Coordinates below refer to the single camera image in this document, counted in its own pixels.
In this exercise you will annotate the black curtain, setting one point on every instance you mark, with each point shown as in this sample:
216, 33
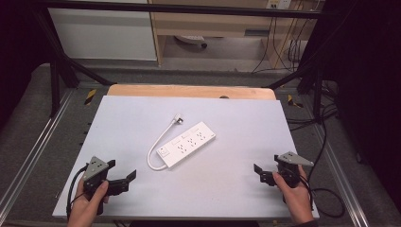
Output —
15, 47
369, 78

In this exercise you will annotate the person's left hand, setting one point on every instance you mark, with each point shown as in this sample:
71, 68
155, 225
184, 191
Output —
85, 208

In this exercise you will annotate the light wooden desk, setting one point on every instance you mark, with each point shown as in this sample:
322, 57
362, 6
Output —
214, 22

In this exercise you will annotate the white wall socket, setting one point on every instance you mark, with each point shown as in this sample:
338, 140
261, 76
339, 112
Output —
279, 3

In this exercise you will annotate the white cabinet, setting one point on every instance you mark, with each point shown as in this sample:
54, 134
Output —
101, 34

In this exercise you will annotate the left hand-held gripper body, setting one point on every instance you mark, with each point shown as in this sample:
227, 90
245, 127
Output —
94, 171

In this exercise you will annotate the aluminium rail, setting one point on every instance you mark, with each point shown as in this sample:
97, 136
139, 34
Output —
34, 145
340, 176

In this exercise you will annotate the white floor power strip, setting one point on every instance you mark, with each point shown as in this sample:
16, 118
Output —
189, 39

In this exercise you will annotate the black metal frame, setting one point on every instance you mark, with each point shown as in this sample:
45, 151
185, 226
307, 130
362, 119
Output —
176, 8

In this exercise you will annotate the white power plug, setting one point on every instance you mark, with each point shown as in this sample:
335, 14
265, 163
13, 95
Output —
178, 119

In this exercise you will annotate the person's right hand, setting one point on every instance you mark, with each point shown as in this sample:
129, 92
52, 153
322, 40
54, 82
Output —
298, 198

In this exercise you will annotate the wooden table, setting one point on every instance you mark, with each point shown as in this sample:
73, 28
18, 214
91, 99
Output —
189, 92

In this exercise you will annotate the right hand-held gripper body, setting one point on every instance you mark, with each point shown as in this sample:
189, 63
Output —
290, 170

